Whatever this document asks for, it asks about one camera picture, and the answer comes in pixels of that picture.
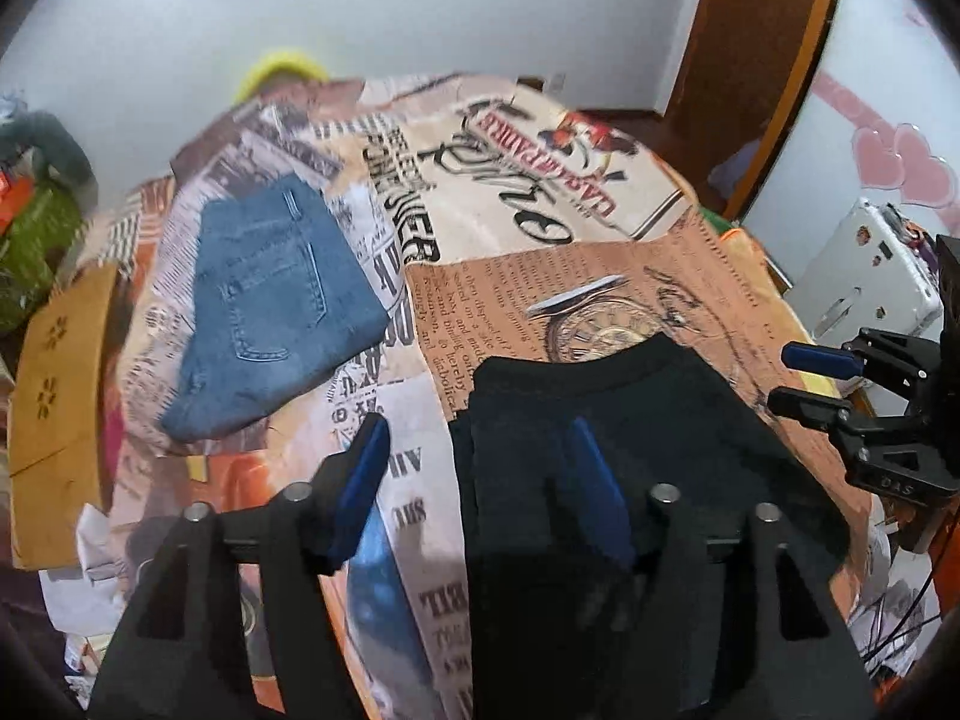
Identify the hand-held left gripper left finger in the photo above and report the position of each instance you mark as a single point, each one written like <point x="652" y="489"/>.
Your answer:
<point x="364" y="480"/>

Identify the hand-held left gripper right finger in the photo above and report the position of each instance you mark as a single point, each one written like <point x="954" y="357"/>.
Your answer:
<point x="596" y="487"/>

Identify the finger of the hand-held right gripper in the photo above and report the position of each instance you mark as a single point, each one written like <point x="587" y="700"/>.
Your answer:
<point x="817" y="358"/>
<point x="802" y="401"/>

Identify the black pants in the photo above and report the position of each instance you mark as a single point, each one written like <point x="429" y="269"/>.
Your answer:
<point x="675" y="420"/>

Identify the white hard case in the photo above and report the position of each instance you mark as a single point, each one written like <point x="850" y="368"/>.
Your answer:
<point x="862" y="270"/>

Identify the pink heart stickers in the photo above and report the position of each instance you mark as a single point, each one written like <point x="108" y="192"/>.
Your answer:
<point x="907" y="165"/>

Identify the blue jeans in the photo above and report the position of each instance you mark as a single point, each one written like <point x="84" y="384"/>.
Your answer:
<point x="277" y="300"/>

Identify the printed newspaper pattern blanket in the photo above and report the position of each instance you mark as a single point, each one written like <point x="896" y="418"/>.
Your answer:
<point x="525" y="187"/>

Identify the bamboo folding lap table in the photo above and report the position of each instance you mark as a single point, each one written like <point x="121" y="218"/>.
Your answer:
<point x="60" y="420"/>

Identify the brown wooden door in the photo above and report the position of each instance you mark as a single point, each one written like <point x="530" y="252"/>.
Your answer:
<point x="742" y="52"/>

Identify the wooden bedpost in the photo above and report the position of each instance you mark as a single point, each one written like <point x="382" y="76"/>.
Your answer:
<point x="530" y="82"/>

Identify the green patterned storage box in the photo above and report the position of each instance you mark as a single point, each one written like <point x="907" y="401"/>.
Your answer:
<point x="37" y="240"/>

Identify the yellow curved pillow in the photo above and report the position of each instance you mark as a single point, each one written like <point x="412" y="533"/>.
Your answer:
<point x="277" y="64"/>

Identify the orange box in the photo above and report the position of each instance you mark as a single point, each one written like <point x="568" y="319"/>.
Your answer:
<point x="13" y="199"/>

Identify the grey plush pillow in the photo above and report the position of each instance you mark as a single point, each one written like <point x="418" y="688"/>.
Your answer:
<point x="52" y="146"/>

